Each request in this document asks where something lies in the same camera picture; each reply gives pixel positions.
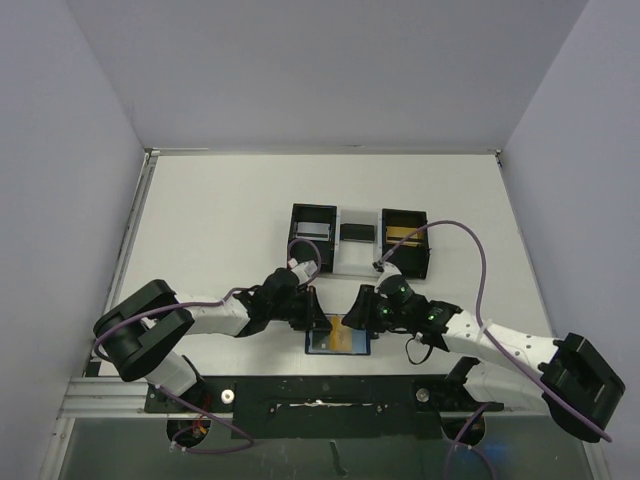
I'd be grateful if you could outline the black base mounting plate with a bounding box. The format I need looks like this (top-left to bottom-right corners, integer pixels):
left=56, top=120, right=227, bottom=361
left=144, top=373, right=504, bottom=442

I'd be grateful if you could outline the blue leather card holder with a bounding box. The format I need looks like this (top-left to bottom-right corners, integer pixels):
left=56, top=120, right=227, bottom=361
left=305, top=315, right=371, bottom=356

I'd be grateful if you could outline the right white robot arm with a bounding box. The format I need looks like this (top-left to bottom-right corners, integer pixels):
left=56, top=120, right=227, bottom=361
left=342, top=272, right=625, bottom=443

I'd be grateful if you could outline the left aluminium frame rail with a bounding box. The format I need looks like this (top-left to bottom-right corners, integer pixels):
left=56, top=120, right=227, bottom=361
left=58, top=377, right=148, bottom=419

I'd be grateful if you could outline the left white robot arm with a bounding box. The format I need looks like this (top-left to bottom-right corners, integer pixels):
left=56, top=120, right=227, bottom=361
left=93, top=260, right=331, bottom=396

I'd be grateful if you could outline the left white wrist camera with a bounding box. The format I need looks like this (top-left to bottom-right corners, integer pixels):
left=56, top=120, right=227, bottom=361
left=287, top=258, right=319, bottom=286

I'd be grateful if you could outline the grey card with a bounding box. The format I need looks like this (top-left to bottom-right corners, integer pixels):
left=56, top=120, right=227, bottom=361
left=309, top=331, right=331, bottom=354

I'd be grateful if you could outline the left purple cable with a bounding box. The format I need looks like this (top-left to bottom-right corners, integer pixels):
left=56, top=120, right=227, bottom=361
left=92, top=238, right=321, bottom=454

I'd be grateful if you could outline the silver credit card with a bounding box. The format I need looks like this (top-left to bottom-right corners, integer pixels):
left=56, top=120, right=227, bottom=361
left=295, top=222, right=331, bottom=241

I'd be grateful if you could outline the black white card tray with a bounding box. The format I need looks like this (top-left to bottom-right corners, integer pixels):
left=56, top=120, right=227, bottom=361
left=287, top=203, right=430, bottom=280

